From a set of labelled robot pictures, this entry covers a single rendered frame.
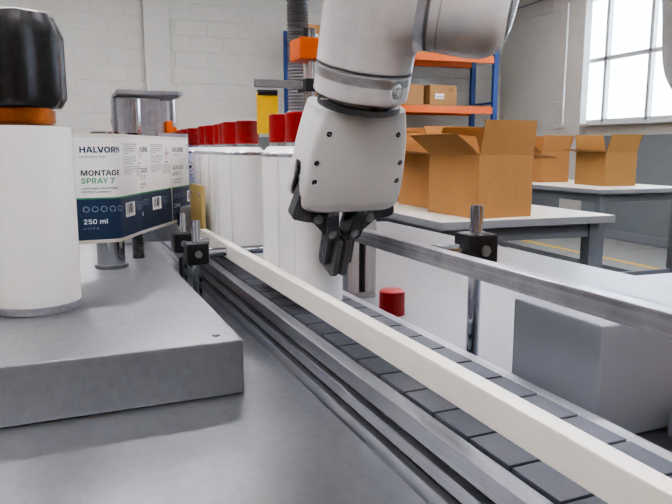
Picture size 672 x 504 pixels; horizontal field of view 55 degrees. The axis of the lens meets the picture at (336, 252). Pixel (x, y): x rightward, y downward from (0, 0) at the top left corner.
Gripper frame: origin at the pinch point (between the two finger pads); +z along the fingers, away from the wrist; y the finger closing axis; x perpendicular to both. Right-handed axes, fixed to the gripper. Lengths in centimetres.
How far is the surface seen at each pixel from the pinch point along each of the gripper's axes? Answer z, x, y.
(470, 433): -4.0, 29.5, 3.8
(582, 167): 113, -301, -337
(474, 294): -0.9, 11.0, -9.2
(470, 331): 2.5, 12.1, -9.0
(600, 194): 111, -249, -306
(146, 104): 5, -66, 10
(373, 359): 0.9, 16.0, 3.0
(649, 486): -11.6, 40.5, 4.4
